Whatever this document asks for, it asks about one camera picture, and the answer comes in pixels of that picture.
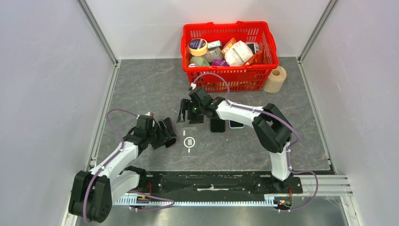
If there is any black smartphone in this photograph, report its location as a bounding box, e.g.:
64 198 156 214
158 117 177 148
210 118 225 133

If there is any green pale bottle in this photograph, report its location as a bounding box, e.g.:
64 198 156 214
190 56 210 67

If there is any clear magsafe phone case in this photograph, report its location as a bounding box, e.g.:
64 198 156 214
182 127 198 157

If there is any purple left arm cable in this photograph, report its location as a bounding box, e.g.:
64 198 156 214
82 109 176 224

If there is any dark round jar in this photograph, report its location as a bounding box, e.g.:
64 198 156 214
246 42 261 54

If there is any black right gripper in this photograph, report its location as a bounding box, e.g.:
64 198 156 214
176 98 205 124

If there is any red plastic shopping basket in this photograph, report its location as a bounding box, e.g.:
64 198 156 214
181 21 279 92

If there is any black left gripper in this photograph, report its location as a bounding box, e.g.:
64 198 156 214
146 119 176 150

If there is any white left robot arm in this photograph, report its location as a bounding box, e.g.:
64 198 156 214
68 112 164 223

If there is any teal small box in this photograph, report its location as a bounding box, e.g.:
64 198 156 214
207 40 222 49

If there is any white slotted cable duct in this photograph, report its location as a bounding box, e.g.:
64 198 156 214
113 194 278 207

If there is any purple small package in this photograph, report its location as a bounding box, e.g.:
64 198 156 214
212 59 230 67

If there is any grey wrapped packet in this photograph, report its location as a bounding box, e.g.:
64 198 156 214
203 47 224 63

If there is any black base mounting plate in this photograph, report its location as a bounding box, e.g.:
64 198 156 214
136 170 303 202

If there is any orange small box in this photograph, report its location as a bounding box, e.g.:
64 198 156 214
221 38 237 55

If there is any light blue phone case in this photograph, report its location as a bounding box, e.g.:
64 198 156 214
229 121 245 129

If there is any beige paper roll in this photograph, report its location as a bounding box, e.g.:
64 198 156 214
263 66 287 93

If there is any white crumpled paper bag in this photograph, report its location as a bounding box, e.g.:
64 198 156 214
224 41 254 66

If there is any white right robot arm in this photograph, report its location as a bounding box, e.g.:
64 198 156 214
177 87 293 193

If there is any masking tape roll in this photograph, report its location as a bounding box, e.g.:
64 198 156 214
188 38 208 57

